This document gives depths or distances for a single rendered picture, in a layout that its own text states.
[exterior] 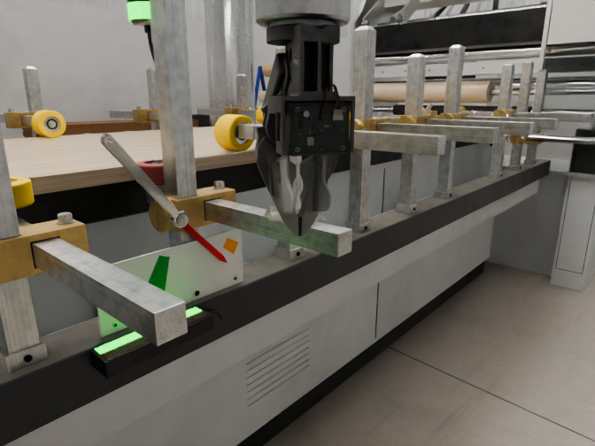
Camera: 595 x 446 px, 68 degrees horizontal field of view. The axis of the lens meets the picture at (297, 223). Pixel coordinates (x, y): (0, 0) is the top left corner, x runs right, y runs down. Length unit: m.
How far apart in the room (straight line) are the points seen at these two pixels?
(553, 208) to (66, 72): 7.16
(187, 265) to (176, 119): 0.22
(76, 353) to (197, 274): 0.21
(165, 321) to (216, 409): 0.87
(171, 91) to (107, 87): 7.77
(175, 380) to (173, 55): 0.52
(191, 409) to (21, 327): 0.62
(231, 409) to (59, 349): 0.69
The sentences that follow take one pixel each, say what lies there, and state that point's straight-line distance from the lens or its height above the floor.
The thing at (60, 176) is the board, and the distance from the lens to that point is 0.81.
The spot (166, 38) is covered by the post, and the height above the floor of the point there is 1.10.
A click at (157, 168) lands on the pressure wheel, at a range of 0.80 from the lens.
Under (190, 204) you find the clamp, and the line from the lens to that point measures 0.70.
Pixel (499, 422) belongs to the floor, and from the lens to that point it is 1.71.
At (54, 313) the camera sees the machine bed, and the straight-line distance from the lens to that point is 0.90.
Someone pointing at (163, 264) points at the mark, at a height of 0.78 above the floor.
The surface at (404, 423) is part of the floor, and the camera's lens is 1.62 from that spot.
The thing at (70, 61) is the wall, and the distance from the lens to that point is 8.27.
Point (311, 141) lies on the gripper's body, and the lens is 0.41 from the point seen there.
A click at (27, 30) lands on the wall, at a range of 8.14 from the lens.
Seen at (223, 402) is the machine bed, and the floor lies 0.26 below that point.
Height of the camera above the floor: 1.02
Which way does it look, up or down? 16 degrees down
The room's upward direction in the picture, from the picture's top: straight up
